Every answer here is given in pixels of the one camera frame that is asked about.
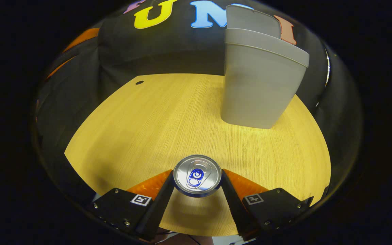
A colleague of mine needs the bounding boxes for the wooden desktop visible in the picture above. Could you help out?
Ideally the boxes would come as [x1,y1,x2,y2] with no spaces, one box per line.
[64,73,331,237]

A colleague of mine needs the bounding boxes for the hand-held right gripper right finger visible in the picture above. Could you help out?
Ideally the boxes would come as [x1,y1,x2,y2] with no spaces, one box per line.
[220,168,314,241]

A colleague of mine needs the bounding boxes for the silver pop can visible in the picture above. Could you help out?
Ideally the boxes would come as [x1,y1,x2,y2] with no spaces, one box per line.
[173,154,223,198]

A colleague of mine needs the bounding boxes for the white desktop garbage bin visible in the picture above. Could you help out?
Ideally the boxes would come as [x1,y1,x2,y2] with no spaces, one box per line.
[220,5,310,129]

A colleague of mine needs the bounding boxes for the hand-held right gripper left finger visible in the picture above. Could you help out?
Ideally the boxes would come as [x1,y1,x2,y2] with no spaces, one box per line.
[91,169,175,241]

